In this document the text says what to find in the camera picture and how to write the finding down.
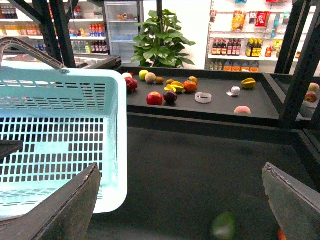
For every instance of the brown kiwi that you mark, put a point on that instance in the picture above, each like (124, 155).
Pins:
(169, 81)
(159, 80)

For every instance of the light blue plastic basket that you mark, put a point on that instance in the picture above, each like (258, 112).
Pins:
(66, 119)

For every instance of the pink dragon fruit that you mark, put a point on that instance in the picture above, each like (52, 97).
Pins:
(131, 84)

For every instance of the grey basket handle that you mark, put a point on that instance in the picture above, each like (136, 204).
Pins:
(8, 41)

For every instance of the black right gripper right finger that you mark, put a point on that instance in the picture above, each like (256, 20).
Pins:
(295, 206)

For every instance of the orange persimmon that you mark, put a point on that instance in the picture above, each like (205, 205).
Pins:
(190, 86)

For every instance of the green apple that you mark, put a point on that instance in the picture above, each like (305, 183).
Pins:
(142, 74)

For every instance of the red yellow apple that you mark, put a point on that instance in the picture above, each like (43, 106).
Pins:
(281, 235)

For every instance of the yellow star fruit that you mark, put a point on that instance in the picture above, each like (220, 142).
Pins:
(249, 83)
(175, 86)

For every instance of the fuzzy pale peach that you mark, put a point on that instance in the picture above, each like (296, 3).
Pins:
(150, 77)

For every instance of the dark purple plum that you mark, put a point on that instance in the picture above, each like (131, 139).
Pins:
(170, 96)

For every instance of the green avocado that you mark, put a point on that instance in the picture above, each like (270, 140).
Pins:
(223, 227)

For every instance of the green potted plant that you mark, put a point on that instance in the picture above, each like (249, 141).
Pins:
(160, 43)

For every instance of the pink peach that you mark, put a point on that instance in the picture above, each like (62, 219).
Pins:
(243, 110)

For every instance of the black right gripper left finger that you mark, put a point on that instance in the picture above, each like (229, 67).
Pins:
(65, 215)

